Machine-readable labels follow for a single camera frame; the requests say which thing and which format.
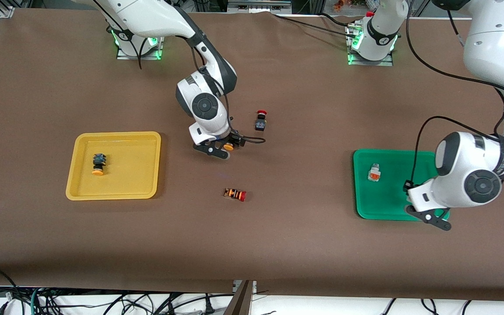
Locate brown table cloth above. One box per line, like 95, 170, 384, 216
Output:
0, 9, 504, 302

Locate green floor cable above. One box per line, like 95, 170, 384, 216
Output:
30, 287, 45, 315

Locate aluminium frame beam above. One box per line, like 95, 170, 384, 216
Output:
228, 0, 292, 14

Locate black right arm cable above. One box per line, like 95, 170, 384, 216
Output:
92, 0, 266, 147

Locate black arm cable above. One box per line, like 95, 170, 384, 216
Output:
92, 0, 266, 147
405, 0, 504, 192

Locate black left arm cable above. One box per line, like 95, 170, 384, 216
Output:
405, 0, 504, 192

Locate black cable on cloth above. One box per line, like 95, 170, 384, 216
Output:
272, 12, 357, 38

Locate aluminium table leg profile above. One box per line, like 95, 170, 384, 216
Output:
224, 280, 257, 315

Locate yellow plastic tray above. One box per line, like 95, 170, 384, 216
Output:
66, 131, 161, 201

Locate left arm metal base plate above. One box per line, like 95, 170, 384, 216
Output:
347, 24, 395, 67

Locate red push button orange body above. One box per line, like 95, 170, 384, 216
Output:
224, 188, 247, 202

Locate green plastic tray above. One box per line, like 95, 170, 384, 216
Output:
353, 149, 450, 222

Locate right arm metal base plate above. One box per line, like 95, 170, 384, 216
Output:
116, 37, 164, 60

